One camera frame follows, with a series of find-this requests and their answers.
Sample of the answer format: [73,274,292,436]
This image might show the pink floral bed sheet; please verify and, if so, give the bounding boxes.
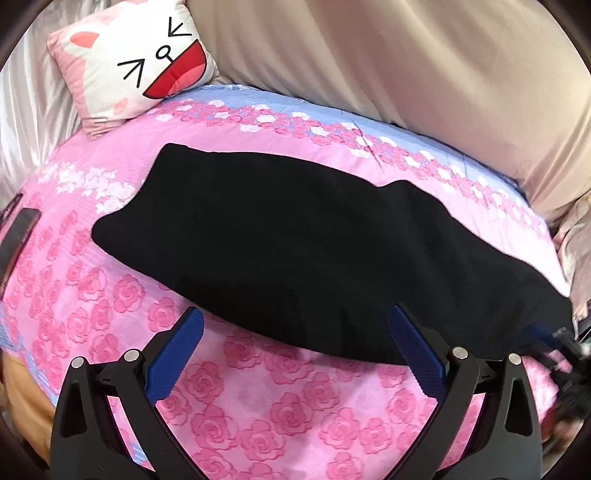
[0,83,573,480]

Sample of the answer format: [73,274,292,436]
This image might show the beige curtain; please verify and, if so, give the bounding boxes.
[185,0,591,217]

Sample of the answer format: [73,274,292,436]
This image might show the orange bed base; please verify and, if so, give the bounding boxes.
[0,353,56,462]

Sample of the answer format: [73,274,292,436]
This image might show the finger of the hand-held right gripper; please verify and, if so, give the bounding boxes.
[526,324,557,354]

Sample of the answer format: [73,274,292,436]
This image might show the beige floral quilt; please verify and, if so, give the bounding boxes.
[551,191,591,324]

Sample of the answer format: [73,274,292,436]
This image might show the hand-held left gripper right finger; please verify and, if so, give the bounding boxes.
[388,302,543,480]

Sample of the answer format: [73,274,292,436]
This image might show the black pants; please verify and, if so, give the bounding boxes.
[91,143,575,365]

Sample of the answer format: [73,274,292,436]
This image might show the black flat device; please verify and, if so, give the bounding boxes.
[0,194,42,287]

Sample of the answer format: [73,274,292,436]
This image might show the white satin curtain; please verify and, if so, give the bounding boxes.
[0,2,109,195]

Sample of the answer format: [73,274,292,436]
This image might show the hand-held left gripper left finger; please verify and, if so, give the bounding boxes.
[50,306,206,480]

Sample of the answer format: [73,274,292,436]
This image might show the cat face pillow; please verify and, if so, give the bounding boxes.
[46,0,220,141]

